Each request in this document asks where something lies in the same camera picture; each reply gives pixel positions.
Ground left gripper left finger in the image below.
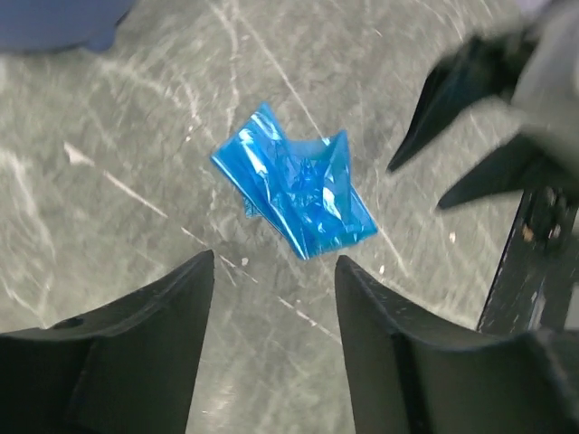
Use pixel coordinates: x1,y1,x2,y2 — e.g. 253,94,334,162
1,250,214,433

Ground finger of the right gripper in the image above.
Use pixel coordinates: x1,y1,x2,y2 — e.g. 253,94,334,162
437,135,556,210
387,30,534,171

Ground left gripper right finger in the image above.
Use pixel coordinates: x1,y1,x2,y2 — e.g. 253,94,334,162
335,256,578,433

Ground blue trash bag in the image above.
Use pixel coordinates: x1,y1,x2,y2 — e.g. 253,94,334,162
211,102,377,259

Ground blue plastic trash bin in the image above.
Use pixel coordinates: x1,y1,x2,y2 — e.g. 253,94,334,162
1,0,135,52

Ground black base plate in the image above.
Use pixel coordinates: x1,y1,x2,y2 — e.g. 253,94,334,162
477,188,578,335

